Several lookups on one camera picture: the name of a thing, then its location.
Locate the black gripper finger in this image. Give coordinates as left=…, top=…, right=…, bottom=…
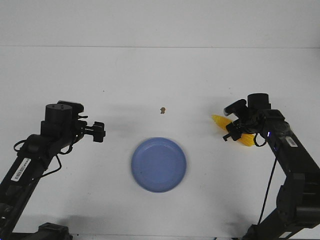
left=93, top=131, right=106, bottom=143
left=92, top=121, right=105, bottom=131
left=223, top=122, right=242, bottom=142

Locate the blue round plate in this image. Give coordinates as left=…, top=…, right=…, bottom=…
left=130, top=137, right=187, bottom=193

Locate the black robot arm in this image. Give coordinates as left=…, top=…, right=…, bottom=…
left=0, top=101, right=106, bottom=240
left=223, top=93, right=320, bottom=240

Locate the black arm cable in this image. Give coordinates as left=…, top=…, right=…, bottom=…
left=13, top=139, right=74, bottom=179
left=252, top=132, right=278, bottom=226

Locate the small brown table mark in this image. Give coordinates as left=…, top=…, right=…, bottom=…
left=160, top=107, right=166, bottom=114

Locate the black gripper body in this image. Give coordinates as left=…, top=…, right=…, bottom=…
left=235, top=107, right=262, bottom=134
left=74, top=120, right=96, bottom=140

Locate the yellow corn cob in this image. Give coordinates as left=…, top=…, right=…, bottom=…
left=211, top=114, right=255, bottom=147

